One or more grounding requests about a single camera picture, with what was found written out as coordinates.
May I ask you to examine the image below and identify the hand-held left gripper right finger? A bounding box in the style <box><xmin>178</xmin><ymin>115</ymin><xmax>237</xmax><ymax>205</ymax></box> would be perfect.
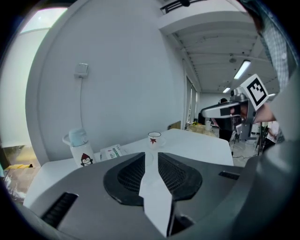
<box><xmin>157</xmin><ymin>151</ymin><xmax>244</xmax><ymax>237</ymax></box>

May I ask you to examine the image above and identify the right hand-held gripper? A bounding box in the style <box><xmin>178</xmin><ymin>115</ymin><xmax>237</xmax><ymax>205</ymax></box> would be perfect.
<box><xmin>201</xmin><ymin>73</ymin><xmax>270</xmax><ymax>125</ymax></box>

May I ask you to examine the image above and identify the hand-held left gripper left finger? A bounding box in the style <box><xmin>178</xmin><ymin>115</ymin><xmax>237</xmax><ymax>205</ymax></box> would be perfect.
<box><xmin>39</xmin><ymin>151</ymin><xmax>165</xmax><ymax>240</ymax></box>

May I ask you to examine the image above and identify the clear glass cup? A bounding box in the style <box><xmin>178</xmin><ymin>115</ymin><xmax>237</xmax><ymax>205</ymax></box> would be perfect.
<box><xmin>144</xmin><ymin>151</ymin><xmax>156</xmax><ymax>165</ymax></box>

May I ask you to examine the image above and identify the white leaf-print cup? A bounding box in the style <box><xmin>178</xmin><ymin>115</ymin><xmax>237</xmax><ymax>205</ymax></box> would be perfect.
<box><xmin>147</xmin><ymin>131</ymin><xmax>167</xmax><ymax>150</ymax></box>

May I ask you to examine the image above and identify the person's right forearm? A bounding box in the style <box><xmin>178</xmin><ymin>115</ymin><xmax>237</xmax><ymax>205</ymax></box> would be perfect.
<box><xmin>254</xmin><ymin>103</ymin><xmax>278</xmax><ymax>124</ymax></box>

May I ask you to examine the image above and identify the person's right hand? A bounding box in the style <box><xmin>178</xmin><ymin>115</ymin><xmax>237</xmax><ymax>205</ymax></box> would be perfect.
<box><xmin>239</xmin><ymin>103</ymin><xmax>250</xmax><ymax>118</ymax></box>

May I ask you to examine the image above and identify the white penguin thermos bottle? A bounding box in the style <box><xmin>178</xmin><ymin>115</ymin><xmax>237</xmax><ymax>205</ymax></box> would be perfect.
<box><xmin>62</xmin><ymin>127</ymin><xmax>97</xmax><ymax>168</ymax></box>

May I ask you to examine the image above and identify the white wet wipes pack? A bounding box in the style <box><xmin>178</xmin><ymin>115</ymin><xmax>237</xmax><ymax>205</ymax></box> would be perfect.
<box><xmin>99</xmin><ymin>143</ymin><xmax>125</xmax><ymax>161</ymax></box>

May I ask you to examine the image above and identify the brown cardboard sheet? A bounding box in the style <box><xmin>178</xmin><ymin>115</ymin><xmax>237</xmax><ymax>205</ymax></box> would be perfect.
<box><xmin>167</xmin><ymin>120</ymin><xmax>182</xmax><ymax>130</ymax></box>

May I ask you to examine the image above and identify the yellow lidded storage bin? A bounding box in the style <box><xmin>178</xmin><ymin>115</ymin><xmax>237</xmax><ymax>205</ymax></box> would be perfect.
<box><xmin>8</xmin><ymin>164</ymin><xmax>34</xmax><ymax>170</ymax></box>

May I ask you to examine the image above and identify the grey plaid shirt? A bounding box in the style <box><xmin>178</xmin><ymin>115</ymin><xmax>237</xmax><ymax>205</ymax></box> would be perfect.
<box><xmin>243</xmin><ymin>0</ymin><xmax>297</xmax><ymax>85</ymax></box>

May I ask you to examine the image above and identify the black ceiling vent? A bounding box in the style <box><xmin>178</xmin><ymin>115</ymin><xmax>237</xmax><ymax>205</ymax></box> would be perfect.
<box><xmin>160</xmin><ymin>0</ymin><xmax>210</xmax><ymax>15</ymax></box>

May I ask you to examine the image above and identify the glass door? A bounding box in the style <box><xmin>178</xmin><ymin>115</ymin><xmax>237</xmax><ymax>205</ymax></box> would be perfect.
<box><xmin>0</xmin><ymin>7</ymin><xmax>68</xmax><ymax>150</ymax></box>

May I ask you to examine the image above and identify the white cable conduit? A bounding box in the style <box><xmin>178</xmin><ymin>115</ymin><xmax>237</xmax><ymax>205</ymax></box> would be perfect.
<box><xmin>79</xmin><ymin>77</ymin><xmax>84</xmax><ymax>129</ymax></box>

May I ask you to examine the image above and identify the white wall switch box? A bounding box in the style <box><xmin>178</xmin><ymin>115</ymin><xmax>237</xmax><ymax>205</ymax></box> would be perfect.
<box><xmin>73</xmin><ymin>62</ymin><xmax>90</xmax><ymax>79</ymax></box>

